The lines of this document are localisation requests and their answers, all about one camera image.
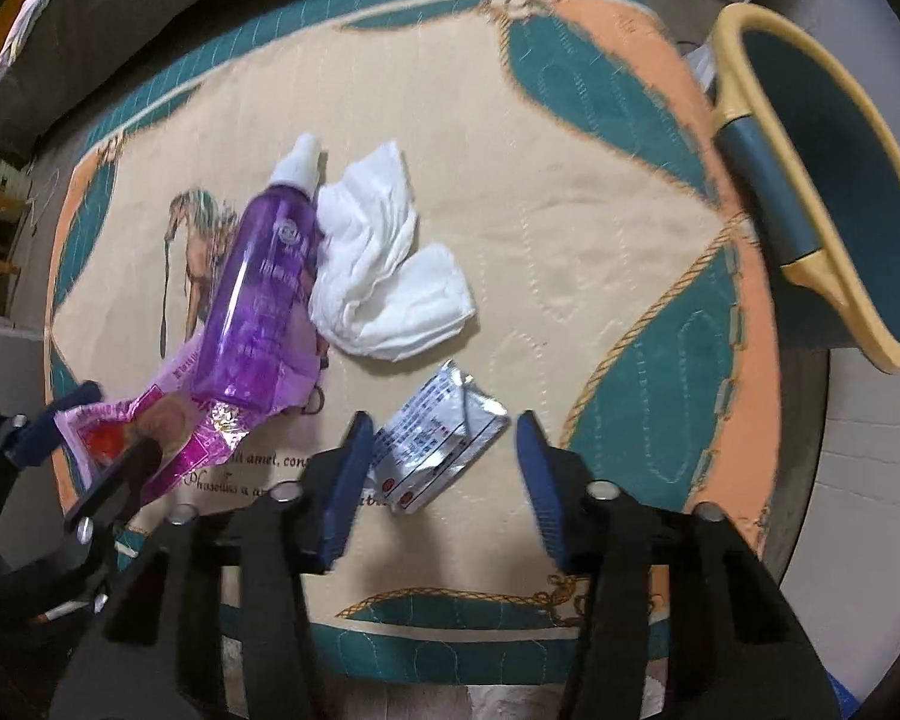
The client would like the pink snack wrapper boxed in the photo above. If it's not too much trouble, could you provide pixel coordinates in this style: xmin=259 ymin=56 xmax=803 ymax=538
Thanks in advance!
xmin=55 ymin=333 xmax=318 ymax=504

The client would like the silver medicine sachet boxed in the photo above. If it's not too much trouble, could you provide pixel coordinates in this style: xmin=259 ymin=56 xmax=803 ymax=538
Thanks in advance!
xmin=365 ymin=359 xmax=510 ymax=517

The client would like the purple spray bottle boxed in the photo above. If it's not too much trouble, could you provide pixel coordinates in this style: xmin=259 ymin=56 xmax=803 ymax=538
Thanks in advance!
xmin=191 ymin=133 xmax=322 ymax=415

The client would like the white tissue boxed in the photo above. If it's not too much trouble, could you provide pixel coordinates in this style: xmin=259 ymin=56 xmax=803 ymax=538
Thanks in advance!
xmin=308 ymin=142 xmax=476 ymax=362

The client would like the yellow teal trash bin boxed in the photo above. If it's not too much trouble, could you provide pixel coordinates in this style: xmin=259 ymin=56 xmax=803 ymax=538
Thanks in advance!
xmin=709 ymin=4 xmax=900 ymax=374

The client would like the horse pattern quilted mat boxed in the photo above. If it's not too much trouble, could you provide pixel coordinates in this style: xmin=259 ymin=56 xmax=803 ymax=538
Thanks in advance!
xmin=46 ymin=0 xmax=781 ymax=684

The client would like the bed with grey cover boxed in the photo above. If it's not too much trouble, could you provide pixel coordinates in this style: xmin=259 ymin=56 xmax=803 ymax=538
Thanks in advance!
xmin=0 ymin=0 xmax=392 ymax=160

